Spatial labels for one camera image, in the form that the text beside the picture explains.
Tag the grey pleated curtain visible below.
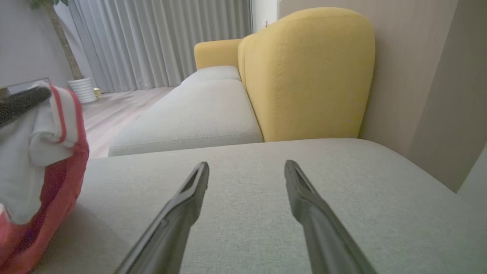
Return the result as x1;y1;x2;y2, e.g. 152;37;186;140
68;0;253;94

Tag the grey and yellow sofa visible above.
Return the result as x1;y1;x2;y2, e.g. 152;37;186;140
32;138;487;274

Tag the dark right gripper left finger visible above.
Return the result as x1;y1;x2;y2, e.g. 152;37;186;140
114;161;210;274

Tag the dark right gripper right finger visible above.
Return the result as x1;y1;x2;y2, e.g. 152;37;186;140
284;160;378;274

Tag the potted plant trunk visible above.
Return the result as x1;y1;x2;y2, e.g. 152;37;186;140
30;0;85;80

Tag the red and white garment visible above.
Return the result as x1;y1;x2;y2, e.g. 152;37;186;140
0;81;90;274

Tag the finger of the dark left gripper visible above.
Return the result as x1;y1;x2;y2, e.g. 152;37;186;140
0;87;52;128

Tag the grey cabinet with black frame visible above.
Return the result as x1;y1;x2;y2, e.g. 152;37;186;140
0;78;50;100

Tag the small grey sofa seat cushion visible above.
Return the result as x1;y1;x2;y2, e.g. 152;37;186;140
181;65;242;86

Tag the yellow sofa back cushion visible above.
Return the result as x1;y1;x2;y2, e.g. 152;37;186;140
238;7;376;143

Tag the yellow sofa armrest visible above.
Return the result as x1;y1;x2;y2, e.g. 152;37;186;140
194;38;244;70

